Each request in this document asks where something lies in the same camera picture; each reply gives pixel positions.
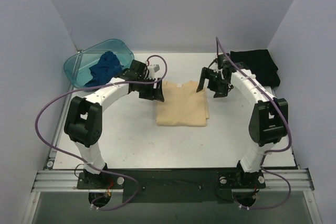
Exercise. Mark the teal plastic basket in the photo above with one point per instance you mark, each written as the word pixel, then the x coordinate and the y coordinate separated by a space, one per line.
pixel 77 67

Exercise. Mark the black folded t shirt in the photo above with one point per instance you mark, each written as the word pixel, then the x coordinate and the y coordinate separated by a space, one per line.
pixel 261 64

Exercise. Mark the aluminium frame rail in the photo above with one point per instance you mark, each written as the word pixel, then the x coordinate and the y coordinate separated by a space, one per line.
pixel 66 181

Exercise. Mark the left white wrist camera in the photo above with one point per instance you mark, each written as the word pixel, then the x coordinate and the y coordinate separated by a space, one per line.
pixel 151 71

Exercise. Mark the beige t shirt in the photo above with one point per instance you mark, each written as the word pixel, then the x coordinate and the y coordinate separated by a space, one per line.
pixel 183 105

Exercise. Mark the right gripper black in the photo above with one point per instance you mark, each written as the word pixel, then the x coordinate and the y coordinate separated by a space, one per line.
pixel 214 82

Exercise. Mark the blue t shirt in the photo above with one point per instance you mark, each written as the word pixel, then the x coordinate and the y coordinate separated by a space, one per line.
pixel 107 67

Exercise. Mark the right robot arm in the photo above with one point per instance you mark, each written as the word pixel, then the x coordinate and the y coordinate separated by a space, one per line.
pixel 269 118

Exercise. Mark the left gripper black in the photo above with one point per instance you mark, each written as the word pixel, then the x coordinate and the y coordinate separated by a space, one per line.
pixel 148 92

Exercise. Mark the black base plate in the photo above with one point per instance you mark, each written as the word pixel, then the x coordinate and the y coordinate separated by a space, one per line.
pixel 177 185

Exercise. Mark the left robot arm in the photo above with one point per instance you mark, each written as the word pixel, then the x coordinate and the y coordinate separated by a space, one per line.
pixel 84 123

